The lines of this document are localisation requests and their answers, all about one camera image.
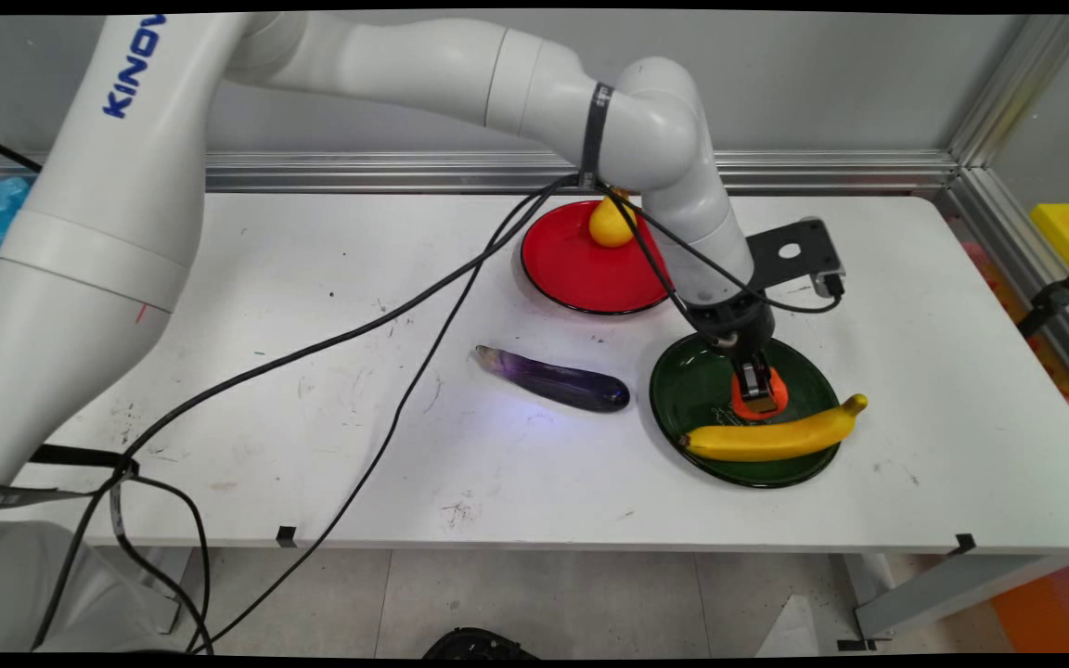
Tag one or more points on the yellow toy banana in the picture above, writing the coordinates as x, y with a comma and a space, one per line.
776, 436

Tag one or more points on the slanted aluminium frame rail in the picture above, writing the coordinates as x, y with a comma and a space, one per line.
1026, 269

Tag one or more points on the small black tape marker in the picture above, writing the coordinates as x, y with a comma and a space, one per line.
286, 535
964, 543

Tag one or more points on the yellow toy pear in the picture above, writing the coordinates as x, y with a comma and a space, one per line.
611, 225

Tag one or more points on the dark green round plate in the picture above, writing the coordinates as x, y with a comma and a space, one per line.
711, 445

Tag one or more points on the orange box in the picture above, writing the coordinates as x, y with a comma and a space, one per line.
1054, 608

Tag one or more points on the red round plate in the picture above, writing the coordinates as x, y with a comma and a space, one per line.
581, 269

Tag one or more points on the grey table leg beam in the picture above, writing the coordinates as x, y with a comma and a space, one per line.
943, 594

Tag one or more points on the black object on floor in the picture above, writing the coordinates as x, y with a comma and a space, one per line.
479, 645

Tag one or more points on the upright aluminium frame post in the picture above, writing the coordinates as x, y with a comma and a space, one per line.
1022, 88

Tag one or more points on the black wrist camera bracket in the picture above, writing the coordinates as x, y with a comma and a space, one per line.
799, 250

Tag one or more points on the horizontal aluminium frame rail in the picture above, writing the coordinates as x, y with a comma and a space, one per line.
405, 172

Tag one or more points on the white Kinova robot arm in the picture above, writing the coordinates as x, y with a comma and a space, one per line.
312, 121

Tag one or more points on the orange toy carrot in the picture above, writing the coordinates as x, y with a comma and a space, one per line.
746, 410

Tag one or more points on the purple toy eggplant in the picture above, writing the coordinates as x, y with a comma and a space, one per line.
562, 380

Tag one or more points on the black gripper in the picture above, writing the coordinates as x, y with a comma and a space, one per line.
731, 320

